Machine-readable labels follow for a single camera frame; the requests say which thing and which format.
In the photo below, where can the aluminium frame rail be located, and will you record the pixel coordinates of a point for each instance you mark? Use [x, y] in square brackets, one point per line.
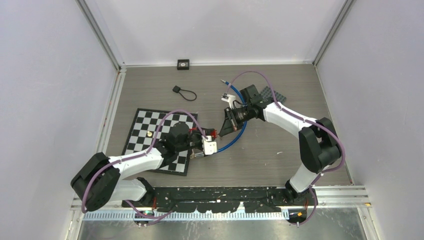
[131, 215]

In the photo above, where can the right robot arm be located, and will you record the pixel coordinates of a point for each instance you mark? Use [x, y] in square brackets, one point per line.
[318, 145]

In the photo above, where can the red cable padlock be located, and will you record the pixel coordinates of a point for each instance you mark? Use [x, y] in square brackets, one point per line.
[208, 131]

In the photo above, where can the black white chessboard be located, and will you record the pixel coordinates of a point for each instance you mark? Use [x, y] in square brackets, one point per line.
[146, 120]

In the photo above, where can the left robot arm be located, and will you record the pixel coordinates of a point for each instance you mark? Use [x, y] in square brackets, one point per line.
[103, 178]

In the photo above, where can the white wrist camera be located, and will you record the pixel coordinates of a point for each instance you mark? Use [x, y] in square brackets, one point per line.
[230, 99]
[209, 145]

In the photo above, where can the small black square device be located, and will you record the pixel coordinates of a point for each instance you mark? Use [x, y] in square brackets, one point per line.
[183, 64]

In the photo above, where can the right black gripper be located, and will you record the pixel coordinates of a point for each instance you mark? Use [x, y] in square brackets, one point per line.
[230, 124]

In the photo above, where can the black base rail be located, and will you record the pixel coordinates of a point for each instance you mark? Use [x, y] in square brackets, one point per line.
[254, 199]

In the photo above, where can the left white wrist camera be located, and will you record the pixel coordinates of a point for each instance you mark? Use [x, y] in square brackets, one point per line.
[209, 145]

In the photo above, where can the blue cable lock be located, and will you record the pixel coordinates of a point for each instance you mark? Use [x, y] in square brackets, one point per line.
[199, 155]

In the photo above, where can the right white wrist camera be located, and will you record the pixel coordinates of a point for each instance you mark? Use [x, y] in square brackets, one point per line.
[230, 99]

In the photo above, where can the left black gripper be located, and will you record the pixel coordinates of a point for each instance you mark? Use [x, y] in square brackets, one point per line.
[199, 135]

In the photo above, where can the grey building plate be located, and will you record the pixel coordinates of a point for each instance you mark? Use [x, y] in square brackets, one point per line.
[267, 93]

